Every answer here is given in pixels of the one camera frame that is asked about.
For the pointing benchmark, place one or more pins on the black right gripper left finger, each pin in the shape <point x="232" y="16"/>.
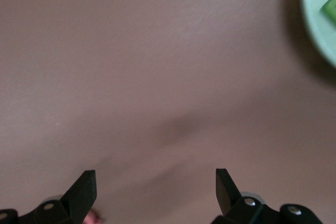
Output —
<point x="76" y="203"/>

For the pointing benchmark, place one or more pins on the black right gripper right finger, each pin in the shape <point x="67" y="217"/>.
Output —
<point x="231" y="205"/>

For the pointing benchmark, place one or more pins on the green foam letter B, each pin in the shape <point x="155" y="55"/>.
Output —
<point x="331" y="9"/>

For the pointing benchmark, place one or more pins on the pink foam letter Q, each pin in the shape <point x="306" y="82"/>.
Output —
<point x="92" y="219"/>

